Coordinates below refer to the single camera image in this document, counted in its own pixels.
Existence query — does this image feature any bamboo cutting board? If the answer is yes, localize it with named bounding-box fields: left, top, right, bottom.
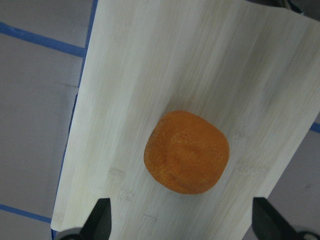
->
left=51, top=0, right=320, bottom=240

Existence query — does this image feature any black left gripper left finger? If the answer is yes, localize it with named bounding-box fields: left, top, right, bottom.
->
left=80, top=198, right=112, bottom=240

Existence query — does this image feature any orange fruit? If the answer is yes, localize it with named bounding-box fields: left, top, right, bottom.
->
left=143, top=110, right=230, bottom=195

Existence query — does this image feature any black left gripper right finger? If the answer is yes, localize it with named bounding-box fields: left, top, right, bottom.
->
left=251, top=197, right=302, bottom=240

